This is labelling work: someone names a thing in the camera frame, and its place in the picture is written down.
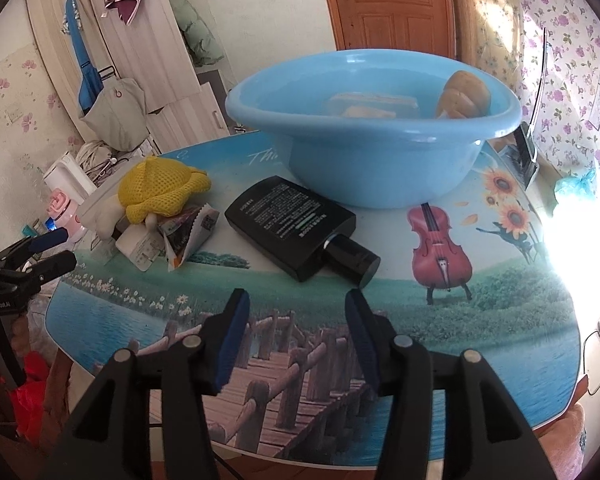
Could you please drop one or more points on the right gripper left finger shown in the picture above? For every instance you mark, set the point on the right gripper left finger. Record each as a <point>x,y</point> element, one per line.
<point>107,434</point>

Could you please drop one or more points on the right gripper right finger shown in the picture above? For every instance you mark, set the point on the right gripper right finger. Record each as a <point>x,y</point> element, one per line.
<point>486,436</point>

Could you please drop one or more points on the white charger block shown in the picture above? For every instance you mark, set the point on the white charger block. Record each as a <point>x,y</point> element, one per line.
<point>140,246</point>

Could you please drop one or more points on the snack packet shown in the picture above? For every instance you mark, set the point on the snack packet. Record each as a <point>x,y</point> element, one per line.
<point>185,233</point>

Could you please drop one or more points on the black bottle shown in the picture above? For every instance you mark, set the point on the black bottle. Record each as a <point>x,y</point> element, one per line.
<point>300,231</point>

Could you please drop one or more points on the beige plush toy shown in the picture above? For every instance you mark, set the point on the beige plush toy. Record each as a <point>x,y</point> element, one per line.
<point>464,96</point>

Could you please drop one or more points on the white plush in yellow mesh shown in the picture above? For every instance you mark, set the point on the white plush in yellow mesh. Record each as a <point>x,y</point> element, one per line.
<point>153,187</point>

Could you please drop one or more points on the grey tote bag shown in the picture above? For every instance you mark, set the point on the grey tote bag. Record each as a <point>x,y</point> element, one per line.
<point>118,116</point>

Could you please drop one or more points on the white wardrobe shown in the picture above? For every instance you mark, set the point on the white wardrobe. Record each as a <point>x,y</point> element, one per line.
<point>182,111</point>

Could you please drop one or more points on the blue plastic bag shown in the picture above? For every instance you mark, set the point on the blue plastic bag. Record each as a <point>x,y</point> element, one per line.
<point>576,188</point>

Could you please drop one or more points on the green quilt roll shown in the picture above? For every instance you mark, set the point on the green quilt roll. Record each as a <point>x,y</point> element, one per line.
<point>200,43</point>

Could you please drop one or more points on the blue plastic basin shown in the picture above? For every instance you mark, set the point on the blue plastic basin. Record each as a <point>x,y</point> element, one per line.
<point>360,126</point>

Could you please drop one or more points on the brown wooden door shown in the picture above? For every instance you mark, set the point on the brown wooden door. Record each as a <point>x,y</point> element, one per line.
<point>417,25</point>

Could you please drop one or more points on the blue strap bag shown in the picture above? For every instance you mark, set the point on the blue strap bag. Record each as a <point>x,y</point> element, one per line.
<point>91,82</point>

